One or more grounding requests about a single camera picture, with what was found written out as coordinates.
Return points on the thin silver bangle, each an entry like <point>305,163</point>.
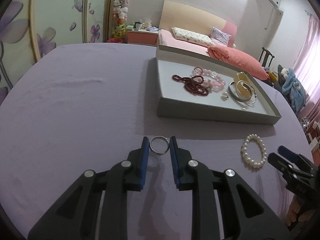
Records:
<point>247,92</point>

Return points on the red waste basket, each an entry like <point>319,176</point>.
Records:
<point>115,40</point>

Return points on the bed with pink sheet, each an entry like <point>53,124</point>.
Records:
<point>166,38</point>

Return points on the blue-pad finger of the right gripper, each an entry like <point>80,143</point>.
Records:
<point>288,154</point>

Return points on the grey cardboard tray box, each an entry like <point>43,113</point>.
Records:
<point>176,102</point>

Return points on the lilac patterned pillow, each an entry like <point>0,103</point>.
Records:
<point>219,37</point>

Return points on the hanging plush toys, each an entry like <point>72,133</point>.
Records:
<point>119,18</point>

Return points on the yellow jewelry piece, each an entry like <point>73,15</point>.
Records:
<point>241,76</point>

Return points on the dark wooden chair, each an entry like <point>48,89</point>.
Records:
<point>266,58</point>

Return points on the white air conditioner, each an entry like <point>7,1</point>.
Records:
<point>258,26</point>

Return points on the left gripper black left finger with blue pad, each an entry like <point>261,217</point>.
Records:
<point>95,205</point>

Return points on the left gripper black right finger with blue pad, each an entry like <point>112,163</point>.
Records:
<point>223,197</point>

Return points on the floral sliding wardrobe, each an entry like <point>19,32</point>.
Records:
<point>30,29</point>

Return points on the pink curtain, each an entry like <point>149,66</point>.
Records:
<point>306,68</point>

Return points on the blue plush garment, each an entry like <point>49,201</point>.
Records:
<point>294,89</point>

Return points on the coral folded quilt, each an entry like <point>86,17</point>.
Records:
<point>238,59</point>

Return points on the floral white pillow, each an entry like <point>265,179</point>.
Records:
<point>192,37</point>

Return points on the pearl earring with gold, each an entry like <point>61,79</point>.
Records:
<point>225,96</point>

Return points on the purple tablecloth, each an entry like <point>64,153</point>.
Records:
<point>86,106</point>

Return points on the person's right hand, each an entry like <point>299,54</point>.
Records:
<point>294,208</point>

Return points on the grey metal cuff bangle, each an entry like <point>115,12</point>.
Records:
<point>232,88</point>

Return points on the beige pink headboard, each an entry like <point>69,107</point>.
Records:
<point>183,16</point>

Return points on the pink nightstand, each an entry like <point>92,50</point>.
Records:
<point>142,37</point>

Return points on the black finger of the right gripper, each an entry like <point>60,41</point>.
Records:
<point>285,167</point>

